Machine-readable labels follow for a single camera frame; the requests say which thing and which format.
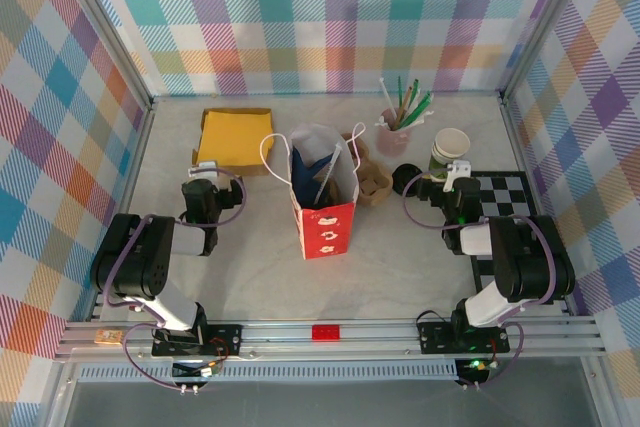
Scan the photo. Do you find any red white paper bag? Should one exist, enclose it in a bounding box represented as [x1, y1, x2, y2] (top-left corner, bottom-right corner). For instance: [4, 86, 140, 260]
[259, 121, 366, 261]

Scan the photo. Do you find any yellow cardboard napkin box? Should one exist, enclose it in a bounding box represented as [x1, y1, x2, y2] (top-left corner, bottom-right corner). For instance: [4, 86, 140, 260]
[189, 106, 276, 178]

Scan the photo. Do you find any black cup lid stack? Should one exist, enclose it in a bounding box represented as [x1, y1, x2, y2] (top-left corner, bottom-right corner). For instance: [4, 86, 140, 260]
[392, 162, 424, 196]

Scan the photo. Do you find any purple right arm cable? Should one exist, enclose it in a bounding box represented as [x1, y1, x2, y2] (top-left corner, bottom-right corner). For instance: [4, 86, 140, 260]
[399, 171, 557, 393]

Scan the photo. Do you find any small connector circuit board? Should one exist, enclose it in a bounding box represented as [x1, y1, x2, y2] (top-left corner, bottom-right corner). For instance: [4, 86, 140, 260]
[455, 357, 494, 379]
[172, 360, 221, 379]

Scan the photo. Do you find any brown cup carrier stack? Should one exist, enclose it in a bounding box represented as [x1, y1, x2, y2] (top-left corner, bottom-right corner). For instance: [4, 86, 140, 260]
[342, 132, 394, 208]

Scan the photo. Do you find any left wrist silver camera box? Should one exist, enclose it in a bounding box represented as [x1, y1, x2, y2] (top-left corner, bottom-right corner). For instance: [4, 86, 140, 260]
[187, 160, 221, 179]

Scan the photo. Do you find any small red block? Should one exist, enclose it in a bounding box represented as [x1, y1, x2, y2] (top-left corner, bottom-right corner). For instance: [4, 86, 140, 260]
[311, 325, 342, 344]

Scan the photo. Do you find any wooden stirrer stick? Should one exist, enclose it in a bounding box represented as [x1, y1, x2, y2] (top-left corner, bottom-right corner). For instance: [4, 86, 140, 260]
[399, 86, 416, 126]

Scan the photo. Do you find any green white paper cup stack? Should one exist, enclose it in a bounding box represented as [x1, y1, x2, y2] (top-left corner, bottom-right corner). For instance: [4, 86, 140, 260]
[427, 127, 471, 182]

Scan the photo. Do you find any aluminium mounting rail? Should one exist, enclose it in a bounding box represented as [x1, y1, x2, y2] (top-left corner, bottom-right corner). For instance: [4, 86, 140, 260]
[54, 317, 607, 362]

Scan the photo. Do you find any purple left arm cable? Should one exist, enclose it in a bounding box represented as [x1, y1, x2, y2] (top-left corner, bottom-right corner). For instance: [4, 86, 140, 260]
[94, 166, 250, 395]

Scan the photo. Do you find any blue napkin stack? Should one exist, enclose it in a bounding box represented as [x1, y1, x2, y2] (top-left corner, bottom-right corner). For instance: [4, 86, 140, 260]
[291, 145, 331, 208]

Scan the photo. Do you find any aluminium frame post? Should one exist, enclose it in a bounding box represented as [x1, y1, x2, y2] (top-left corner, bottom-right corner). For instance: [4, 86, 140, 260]
[47, 0, 156, 111]
[498, 0, 594, 106]

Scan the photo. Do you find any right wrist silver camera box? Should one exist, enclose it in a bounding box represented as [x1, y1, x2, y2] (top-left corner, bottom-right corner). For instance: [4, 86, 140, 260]
[442, 160, 472, 193]

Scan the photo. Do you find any black grey checkerboard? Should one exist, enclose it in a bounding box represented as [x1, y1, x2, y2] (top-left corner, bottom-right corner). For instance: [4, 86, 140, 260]
[467, 170, 571, 306]

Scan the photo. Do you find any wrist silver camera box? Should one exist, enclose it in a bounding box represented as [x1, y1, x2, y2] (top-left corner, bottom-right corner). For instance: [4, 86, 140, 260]
[187, 160, 221, 179]
[442, 160, 472, 193]

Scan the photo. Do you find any grey slotted cable duct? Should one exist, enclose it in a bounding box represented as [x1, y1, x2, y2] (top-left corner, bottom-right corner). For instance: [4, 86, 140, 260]
[77, 364, 459, 384]

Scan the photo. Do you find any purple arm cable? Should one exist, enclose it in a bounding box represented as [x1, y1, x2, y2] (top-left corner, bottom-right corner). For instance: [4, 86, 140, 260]
[94, 166, 250, 395]
[399, 171, 557, 393]

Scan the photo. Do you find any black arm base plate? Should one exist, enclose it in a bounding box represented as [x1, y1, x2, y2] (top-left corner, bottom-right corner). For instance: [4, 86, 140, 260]
[151, 323, 244, 360]
[417, 320, 512, 356]

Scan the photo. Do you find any pink stirrer cup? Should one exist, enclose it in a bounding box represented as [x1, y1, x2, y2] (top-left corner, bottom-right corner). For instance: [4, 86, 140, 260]
[375, 109, 414, 157]

